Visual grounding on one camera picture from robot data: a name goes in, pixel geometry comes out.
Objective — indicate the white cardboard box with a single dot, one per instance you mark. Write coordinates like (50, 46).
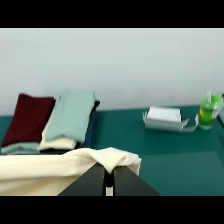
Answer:
(165, 119)

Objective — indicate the cream folded garment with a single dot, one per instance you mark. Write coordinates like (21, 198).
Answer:
(58, 143)

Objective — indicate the dark red garment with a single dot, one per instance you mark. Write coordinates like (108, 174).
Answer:
(28, 118)

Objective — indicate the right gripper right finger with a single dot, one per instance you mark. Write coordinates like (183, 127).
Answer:
(131, 185)

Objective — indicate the cream shirt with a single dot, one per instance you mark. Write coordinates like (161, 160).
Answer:
(40, 173)

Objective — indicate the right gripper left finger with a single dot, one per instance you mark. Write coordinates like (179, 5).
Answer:
(88, 183)

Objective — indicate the dark blue garment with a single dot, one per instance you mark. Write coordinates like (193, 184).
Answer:
(89, 128)

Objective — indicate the light grey-green garment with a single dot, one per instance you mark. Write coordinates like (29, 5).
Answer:
(20, 147)

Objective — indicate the pale green garment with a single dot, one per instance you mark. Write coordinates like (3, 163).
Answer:
(71, 115)

